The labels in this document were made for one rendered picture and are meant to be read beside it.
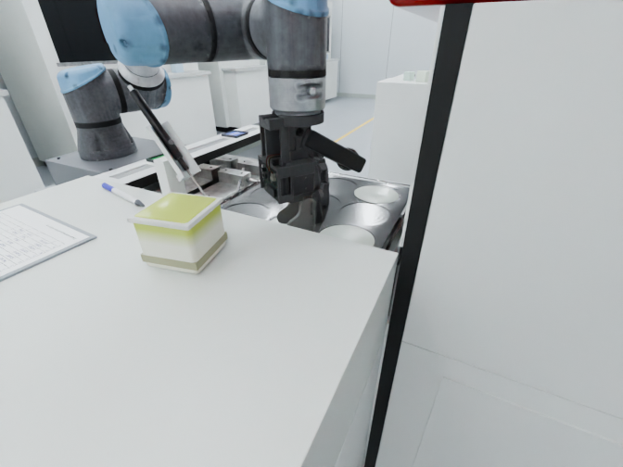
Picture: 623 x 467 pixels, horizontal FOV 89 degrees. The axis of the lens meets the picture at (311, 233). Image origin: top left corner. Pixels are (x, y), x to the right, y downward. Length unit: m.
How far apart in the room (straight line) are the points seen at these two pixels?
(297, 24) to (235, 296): 0.30
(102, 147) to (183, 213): 0.74
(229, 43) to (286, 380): 0.40
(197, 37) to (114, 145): 0.67
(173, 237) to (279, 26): 0.26
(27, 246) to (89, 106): 0.59
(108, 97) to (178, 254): 0.75
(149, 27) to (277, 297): 0.32
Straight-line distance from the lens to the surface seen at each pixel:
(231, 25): 0.48
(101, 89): 1.07
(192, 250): 0.37
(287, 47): 0.42
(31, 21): 3.85
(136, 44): 0.44
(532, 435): 0.59
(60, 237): 0.54
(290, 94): 0.42
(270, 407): 0.26
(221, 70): 5.26
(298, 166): 0.44
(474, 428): 0.61
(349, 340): 0.30
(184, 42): 0.46
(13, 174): 3.50
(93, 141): 1.09
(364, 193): 0.74
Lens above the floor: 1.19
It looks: 31 degrees down
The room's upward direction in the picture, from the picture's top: straight up
